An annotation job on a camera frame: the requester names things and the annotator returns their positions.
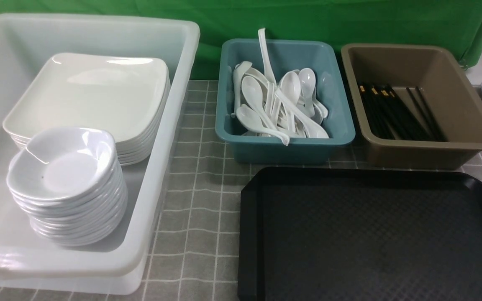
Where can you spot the brown plastic bin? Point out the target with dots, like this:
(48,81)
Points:
(454,102)

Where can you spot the stack of white square plates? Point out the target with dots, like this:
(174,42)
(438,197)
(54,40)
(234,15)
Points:
(136,146)

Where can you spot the upright white spoon in bin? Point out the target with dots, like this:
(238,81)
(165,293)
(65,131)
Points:
(268,71)

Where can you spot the stack of white bowls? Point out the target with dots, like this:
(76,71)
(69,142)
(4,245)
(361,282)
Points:
(70,184)

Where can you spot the grey checked tablecloth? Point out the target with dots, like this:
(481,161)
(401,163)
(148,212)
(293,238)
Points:
(193,254)

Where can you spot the white square rice plate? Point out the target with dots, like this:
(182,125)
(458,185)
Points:
(85,67)

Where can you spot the pile of white spoons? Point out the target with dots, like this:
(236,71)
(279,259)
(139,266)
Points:
(286,110)

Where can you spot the teal plastic bin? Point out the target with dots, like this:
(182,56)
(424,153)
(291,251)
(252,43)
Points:
(285,55)

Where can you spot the black serving tray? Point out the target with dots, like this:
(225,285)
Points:
(311,234)

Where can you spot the large white plastic bin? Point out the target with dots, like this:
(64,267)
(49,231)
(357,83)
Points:
(116,264)

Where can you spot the pile of black chopsticks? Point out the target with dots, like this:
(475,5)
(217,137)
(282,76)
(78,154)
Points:
(390,118)

